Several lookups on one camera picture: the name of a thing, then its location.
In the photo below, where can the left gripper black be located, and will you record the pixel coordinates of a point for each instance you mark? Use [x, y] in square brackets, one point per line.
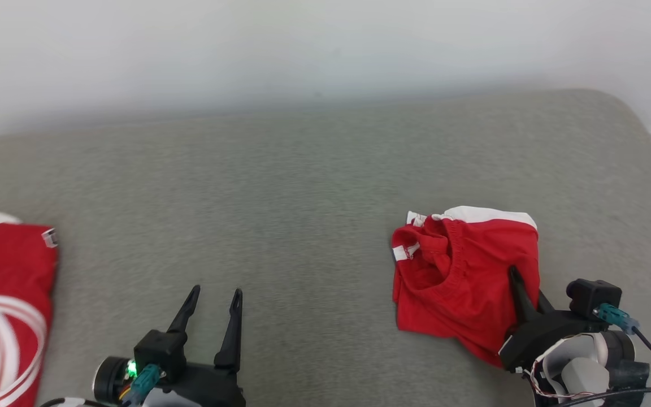
[207, 390]

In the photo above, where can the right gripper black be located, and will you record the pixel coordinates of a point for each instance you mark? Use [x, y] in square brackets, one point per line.
[540, 336]

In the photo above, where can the red shorts white stripe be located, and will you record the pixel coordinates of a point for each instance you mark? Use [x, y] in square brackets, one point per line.
[467, 282]

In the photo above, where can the red white Bulls 23 jersey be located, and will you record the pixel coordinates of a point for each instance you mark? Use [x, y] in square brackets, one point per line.
[3, 305]

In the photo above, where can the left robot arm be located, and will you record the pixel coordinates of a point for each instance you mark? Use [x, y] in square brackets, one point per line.
[109, 380]

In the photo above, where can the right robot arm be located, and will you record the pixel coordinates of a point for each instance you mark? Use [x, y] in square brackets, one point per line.
[585, 370]

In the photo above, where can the grey fabric sofa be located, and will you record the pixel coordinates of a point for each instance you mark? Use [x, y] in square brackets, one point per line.
[303, 215]

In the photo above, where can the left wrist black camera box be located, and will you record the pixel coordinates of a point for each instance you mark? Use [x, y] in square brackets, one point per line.
[159, 350]

